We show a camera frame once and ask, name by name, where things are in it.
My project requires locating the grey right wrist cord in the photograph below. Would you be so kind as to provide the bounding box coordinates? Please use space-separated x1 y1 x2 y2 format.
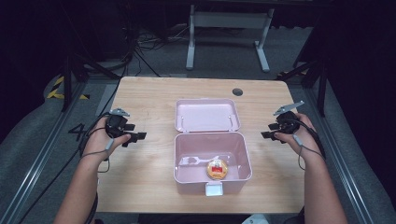
293 133 325 172

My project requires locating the yellow black floor tape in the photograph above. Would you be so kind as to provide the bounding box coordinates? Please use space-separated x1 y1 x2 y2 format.
46 76 92 101

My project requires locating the grey metal desk frame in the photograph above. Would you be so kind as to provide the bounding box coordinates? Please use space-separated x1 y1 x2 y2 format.
185 4 276 74

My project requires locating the tangle of black floor cables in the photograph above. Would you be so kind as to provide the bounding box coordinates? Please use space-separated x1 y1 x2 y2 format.
125 21 191 78

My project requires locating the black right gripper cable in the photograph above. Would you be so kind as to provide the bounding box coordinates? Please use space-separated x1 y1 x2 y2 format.
290 119 327 161

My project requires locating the clear plastic spoon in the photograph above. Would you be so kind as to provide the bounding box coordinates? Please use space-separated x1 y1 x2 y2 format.
178 154 232 168

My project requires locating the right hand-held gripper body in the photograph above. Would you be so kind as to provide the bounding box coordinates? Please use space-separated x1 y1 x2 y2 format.
273 100 305 145

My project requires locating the person's right hand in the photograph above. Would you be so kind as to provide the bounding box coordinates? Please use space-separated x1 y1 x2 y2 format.
274 112 324 163

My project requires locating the person's left hand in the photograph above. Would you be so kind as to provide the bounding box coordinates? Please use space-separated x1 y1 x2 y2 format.
81 117 132 163

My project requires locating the person's white clothing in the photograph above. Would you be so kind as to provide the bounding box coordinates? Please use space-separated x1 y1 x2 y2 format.
240 213 271 224

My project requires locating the grey left wrist cord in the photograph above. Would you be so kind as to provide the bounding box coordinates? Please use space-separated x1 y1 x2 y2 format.
79 137 116 174

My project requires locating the round yellow tin red label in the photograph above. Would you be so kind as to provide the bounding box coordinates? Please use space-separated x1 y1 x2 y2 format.
205 158 229 181

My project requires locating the pink plastic box with lid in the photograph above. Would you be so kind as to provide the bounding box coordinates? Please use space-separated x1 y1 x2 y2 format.
173 97 253 197

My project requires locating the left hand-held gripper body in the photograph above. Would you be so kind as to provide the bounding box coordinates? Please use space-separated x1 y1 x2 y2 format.
105 107 132 140

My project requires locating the black tripod stand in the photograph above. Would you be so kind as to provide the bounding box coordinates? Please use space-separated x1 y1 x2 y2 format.
60 50 121 113
276 57 329 119

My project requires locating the grey wrist cord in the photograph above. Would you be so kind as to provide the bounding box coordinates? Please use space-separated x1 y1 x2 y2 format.
293 133 325 172
79 137 116 174

